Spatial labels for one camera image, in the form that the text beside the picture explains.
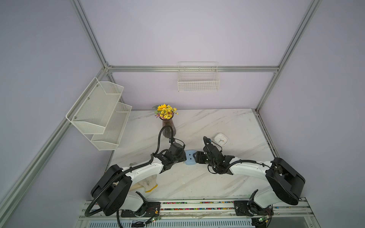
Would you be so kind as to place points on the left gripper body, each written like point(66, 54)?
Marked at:
point(182, 157)

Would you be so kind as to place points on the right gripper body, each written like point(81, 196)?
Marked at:
point(204, 158)

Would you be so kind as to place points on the blue alarm clock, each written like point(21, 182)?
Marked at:
point(190, 160)

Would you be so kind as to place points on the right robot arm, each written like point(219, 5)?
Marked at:
point(285, 183)

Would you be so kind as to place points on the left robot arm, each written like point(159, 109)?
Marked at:
point(111, 191)

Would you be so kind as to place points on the dark glass vase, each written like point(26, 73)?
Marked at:
point(170, 130)

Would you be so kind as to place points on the white yellow cloth glove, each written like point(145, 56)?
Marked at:
point(148, 182)

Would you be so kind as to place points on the yellow flower bouquet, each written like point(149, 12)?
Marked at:
point(165, 111)

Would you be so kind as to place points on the lower white mesh shelf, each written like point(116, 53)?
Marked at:
point(113, 133)

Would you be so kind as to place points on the white mesh shelf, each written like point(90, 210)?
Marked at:
point(93, 110)
point(113, 133)

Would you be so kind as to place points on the upper white mesh shelf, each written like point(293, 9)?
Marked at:
point(93, 110)

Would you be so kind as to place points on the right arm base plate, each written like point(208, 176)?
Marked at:
point(242, 208)

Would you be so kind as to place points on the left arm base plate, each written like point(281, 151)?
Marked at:
point(147, 210)

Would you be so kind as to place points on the white wire wall basket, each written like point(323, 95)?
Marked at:
point(198, 77)

